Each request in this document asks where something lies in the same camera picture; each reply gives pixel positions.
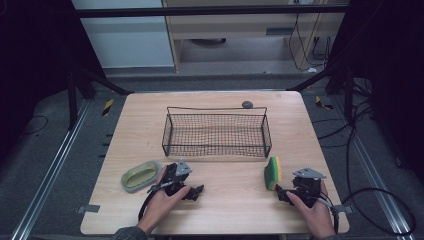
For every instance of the grey metal table bracket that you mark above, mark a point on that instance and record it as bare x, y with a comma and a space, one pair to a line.
345, 209
88, 208

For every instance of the dark curtain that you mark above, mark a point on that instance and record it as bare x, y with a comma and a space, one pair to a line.
393, 66
33, 66

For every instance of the aluminium floor rail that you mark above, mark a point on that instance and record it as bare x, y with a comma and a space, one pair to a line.
53, 170
370, 170

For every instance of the yellow and black striped tape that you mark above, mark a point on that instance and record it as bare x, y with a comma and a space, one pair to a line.
321, 102
107, 107

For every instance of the green and yellow sponge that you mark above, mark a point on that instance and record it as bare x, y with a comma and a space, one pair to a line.
272, 174

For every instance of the green soap dish grey rim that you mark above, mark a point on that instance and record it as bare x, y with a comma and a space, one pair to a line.
140, 176

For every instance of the white cabinet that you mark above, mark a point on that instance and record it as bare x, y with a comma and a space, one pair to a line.
126, 43

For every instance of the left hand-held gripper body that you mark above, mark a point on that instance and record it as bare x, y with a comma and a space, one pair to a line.
178, 173

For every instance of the person's left hand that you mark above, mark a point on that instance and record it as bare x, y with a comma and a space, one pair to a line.
160, 206

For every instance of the person's right hand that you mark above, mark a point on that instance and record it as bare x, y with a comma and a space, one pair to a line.
318, 218

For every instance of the light wooden desk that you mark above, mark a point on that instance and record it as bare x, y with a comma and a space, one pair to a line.
216, 28

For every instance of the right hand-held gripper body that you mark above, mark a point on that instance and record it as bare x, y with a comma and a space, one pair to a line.
308, 186

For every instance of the black horizontal bar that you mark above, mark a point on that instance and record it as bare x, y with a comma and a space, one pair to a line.
200, 11

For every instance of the black metal stand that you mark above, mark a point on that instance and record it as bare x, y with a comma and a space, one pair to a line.
71, 100
348, 96

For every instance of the small grey round object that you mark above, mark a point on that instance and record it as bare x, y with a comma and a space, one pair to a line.
247, 104

